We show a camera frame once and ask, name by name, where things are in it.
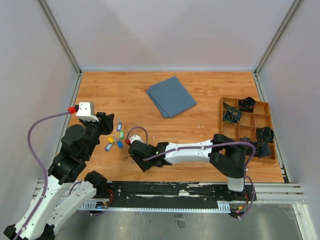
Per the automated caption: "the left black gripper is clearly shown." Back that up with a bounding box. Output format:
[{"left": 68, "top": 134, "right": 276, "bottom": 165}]
[{"left": 80, "top": 111, "right": 115, "bottom": 158}]

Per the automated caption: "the dark blue key tag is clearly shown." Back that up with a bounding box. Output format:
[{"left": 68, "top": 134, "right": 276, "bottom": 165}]
[{"left": 117, "top": 141, "right": 123, "bottom": 148}]

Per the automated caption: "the green key tag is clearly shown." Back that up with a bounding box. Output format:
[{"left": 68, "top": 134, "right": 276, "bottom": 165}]
[{"left": 119, "top": 131, "right": 125, "bottom": 140}]

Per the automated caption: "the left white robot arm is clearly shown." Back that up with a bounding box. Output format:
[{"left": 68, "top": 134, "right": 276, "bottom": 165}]
[{"left": 3, "top": 112, "right": 115, "bottom": 240}]

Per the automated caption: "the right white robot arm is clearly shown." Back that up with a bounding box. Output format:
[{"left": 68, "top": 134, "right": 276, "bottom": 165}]
[{"left": 125, "top": 134, "right": 256, "bottom": 200}]

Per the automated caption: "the light blue key tag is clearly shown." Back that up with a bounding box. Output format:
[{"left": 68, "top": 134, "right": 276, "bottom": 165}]
[{"left": 116, "top": 122, "right": 122, "bottom": 132}]

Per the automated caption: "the folded blue cloth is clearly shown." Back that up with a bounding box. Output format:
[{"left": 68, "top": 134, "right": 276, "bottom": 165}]
[{"left": 146, "top": 76, "right": 197, "bottom": 119}]

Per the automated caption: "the wooden compartment tray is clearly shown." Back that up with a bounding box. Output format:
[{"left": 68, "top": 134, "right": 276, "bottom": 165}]
[{"left": 218, "top": 96, "right": 278, "bottom": 165}]

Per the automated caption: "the dark green rolled tie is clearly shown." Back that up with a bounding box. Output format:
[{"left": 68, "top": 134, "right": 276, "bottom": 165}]
[{"left": 256, "top": 126, "right": 274, "bottom": 143}]

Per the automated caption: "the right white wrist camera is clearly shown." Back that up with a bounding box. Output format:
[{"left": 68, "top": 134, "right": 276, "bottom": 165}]
[{"left": 126, "top": 134, "right": 144, "bottom": 145}]

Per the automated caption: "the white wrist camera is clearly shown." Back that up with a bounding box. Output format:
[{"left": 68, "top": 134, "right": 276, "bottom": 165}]
[
  {"left": 76, "top": 102, "right": 99, "bottom": 122},
  {"left": 126, "top": 134, "right": 144, "bottom": 145}
]

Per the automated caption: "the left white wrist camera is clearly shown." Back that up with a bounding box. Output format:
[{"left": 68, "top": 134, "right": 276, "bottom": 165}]
[{"left": 76, "top": 102, "right": 99, "bottom": 122}]

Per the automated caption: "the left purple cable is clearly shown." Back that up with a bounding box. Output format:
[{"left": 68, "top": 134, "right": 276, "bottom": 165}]
[{"left": 12, "top": 111, "right": 77, "bottom": 240}]

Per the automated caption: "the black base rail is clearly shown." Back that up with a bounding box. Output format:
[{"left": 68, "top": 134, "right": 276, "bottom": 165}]
[{"left": 80, "top": 181, "right": 257, "bottom": 213}]

